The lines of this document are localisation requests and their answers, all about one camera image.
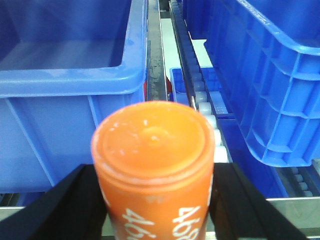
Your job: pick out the blue bin upper left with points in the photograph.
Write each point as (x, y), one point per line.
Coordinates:
(65, 65)

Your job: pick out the orange cylindrical capacitor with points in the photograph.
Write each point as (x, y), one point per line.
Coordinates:
(154, 161)

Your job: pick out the blue bin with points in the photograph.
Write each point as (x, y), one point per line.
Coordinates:
(65, 65)
(266, 54)

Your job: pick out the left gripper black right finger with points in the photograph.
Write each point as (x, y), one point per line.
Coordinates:
(240, 212)

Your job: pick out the blue bin upper right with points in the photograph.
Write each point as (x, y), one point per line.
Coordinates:
(266, 54)

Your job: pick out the white roller track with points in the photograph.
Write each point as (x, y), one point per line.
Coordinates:
(200, 84)

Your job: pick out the steel divider rail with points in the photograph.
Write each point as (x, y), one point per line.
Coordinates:
(156, 85)

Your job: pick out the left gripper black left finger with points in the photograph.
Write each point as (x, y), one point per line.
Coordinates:
(72, 210)

